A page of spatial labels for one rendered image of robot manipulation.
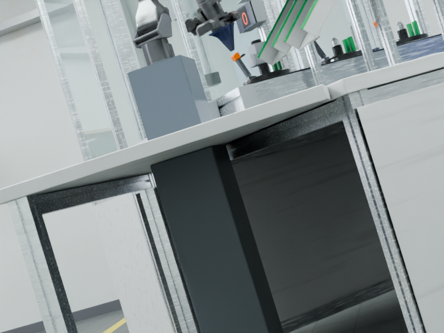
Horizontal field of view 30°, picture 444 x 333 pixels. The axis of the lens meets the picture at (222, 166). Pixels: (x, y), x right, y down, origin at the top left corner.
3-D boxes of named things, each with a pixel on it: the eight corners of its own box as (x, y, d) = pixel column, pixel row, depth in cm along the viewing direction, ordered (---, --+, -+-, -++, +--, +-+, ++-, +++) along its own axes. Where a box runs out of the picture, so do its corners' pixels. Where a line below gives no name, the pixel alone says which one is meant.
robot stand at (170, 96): (150, 152, 200) (126, 73, 200) (167, 150, 213) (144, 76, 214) (205, 134, 196) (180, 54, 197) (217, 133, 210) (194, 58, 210)
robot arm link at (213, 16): (228, -9, 237) (211, 1, 240) (201, -1, 221) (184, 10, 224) (241, 17, 238) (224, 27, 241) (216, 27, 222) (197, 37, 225)
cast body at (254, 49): (256, 64, 231) (249, 40, 232) (250, 68, 235) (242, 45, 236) (281, 58, 235) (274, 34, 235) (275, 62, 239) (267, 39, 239)
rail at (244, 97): (250, 124, 212) (237, 83, 212) (145, 170, 293) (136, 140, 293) (268, 119, 214) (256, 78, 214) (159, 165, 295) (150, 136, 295)
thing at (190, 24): (207, 6, 234) (188, 16, 237) (197, 8, 228) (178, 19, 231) (217, 26, 234) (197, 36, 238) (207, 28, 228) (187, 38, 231)
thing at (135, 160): (-5, 205, 168) (-9, 191, 168) (136, 178, 255) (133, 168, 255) (327, 98, 152) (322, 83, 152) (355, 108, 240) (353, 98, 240)
